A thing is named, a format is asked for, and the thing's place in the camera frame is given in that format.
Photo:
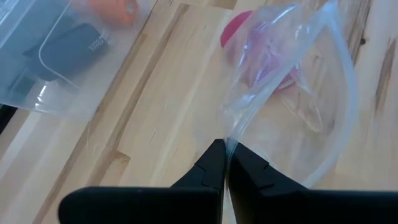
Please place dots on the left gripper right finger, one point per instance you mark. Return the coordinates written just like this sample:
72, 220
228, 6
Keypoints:
295, 208

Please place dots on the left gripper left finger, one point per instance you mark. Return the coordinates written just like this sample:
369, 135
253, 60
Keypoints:
140, 205

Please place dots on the clear zip bag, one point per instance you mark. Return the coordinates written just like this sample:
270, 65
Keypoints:
311, 93

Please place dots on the clear plastic storage bin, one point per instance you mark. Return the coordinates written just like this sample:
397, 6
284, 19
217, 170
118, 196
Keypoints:
37, 90

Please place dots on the pink elastic bandage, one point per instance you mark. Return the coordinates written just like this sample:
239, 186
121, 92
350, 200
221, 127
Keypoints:
236, 25

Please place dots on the orange bandage roll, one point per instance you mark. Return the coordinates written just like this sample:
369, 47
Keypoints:
115, 11

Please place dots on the black pouch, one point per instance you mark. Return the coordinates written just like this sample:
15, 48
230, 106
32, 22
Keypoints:
68, 49

